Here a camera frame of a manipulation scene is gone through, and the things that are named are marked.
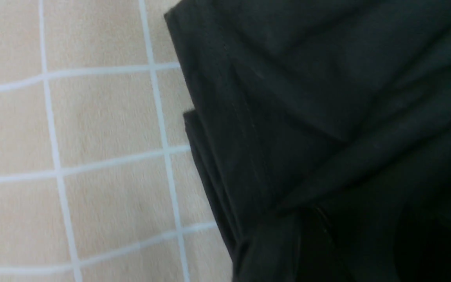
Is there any beige checkered tablecloth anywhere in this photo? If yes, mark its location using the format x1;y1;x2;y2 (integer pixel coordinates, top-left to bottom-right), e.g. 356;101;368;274
0;0;231;282

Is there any dark gray long-sleeve shirt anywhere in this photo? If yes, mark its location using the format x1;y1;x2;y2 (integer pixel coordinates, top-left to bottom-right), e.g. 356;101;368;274
164;0;451;282

